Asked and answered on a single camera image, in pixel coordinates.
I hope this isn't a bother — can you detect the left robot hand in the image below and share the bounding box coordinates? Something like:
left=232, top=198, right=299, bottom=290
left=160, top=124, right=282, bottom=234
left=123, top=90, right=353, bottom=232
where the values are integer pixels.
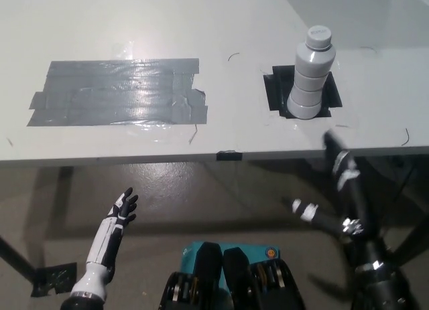
left=85, top=187, right=139, bottom=269

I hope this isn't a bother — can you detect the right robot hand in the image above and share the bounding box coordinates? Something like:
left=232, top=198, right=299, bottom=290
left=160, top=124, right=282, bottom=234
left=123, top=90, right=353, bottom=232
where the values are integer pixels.
left=281, top=128, right=369, bottom=239

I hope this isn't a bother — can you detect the white plastic bottle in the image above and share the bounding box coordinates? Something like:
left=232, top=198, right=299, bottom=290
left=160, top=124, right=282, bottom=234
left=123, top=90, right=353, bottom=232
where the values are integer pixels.
left=286, top=25, right=337, bottom=120

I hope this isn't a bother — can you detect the black and teal robot torso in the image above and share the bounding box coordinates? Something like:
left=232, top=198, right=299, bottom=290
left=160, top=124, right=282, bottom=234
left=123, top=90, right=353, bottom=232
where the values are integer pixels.
left=160, top=241, right=308, bottom=310

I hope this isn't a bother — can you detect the black table leg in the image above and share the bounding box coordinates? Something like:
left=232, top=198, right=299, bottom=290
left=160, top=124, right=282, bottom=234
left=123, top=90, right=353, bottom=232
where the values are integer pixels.
left=0, top=234, right=38, bottom=285

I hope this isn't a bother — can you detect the black tape square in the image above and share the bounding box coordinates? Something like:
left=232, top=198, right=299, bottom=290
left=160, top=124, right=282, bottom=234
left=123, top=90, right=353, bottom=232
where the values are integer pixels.
left=263, top=65, right=343, bottom=119

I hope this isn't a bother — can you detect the small black tape strip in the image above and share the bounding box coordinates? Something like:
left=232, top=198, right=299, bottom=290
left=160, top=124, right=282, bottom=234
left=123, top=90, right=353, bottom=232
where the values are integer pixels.
left=216, top=150, right=243, bottom=162

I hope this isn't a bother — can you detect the black table frame strut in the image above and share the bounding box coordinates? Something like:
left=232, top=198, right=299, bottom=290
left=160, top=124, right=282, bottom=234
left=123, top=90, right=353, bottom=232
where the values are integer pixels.
left=390, top=152, right=429, bottom=269

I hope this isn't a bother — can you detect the grey duct tape patch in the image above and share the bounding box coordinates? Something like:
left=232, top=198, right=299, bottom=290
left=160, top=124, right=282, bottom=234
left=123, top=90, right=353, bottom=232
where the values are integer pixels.
left=25, top=58, right=209, bottom=127

